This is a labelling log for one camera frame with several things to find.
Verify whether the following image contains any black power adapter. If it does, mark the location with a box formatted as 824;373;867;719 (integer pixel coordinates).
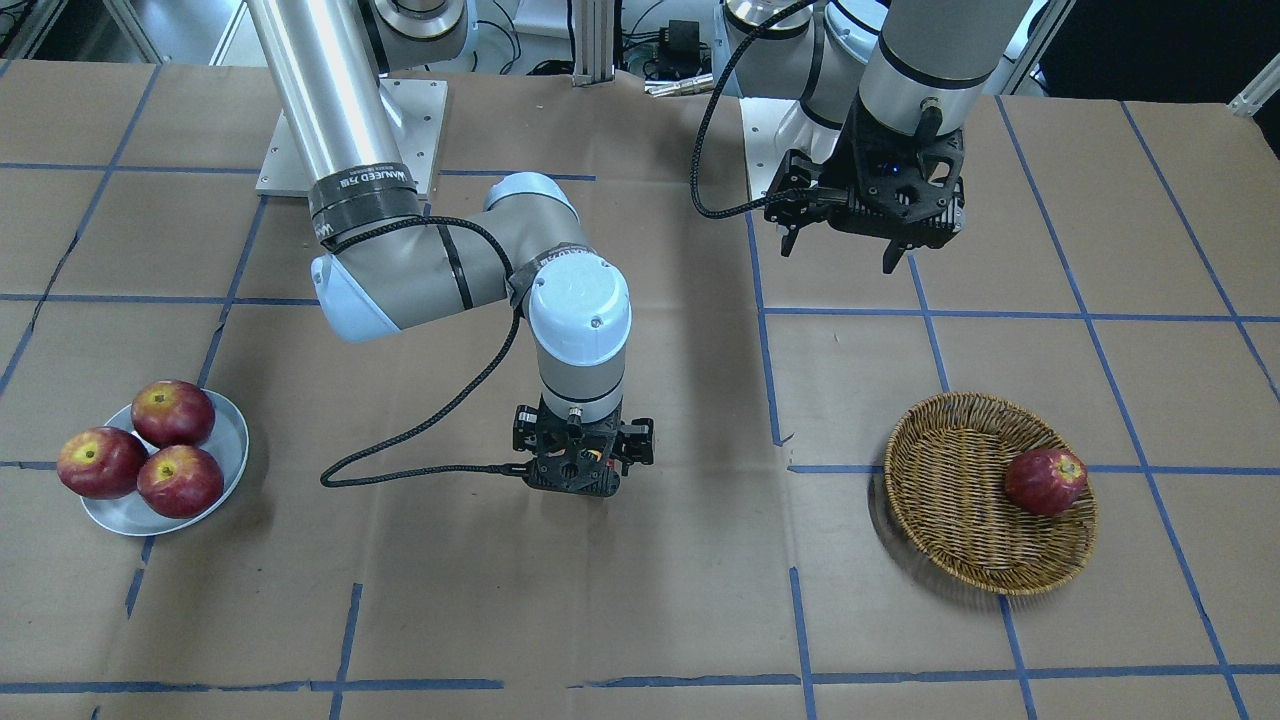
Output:
657;19;701;79

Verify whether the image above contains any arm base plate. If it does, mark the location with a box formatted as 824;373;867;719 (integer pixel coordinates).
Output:
256;79;448;201
739;97;844;200

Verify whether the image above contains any aluminium frame post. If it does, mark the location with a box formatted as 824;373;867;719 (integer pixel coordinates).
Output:
567;1;620;87

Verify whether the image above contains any red apple on plate front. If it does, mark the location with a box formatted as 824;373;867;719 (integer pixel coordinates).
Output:
137;445;224;519

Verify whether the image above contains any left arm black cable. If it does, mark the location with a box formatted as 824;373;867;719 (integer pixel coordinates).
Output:
690;0;817;222

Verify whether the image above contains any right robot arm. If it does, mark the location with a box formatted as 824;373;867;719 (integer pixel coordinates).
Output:
248;1;655;497

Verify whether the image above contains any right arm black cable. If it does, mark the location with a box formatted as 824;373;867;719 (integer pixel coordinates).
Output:
320;215;531;489

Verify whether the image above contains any woven wicker basket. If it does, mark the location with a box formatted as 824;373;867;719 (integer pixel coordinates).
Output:
883;392;1100;596

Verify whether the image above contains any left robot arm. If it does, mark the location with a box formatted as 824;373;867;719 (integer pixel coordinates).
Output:
690;1;1030;273

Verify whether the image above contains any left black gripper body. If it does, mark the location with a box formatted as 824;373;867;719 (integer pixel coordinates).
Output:
764;149;860;233

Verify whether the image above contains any dark red apple in basket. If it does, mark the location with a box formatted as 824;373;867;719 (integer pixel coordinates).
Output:
1004;448;1088;518

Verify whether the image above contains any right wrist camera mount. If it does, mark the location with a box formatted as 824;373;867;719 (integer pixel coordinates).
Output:
513;404;621;497

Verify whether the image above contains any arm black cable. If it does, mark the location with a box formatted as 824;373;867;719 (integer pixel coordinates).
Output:
690;0;817;222
320;215;531;489

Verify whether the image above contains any red apple on plate back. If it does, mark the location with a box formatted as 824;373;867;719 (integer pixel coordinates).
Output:
131;379;216;448

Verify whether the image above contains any light blue plate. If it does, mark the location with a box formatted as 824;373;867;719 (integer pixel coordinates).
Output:
79;389;250;537

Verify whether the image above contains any red apple on plate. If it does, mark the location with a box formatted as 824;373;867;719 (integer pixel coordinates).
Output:
131;379;216;448
56;427;148;500
137;445;224;519

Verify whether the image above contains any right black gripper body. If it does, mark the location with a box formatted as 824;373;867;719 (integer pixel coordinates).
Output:
515;404;654;477

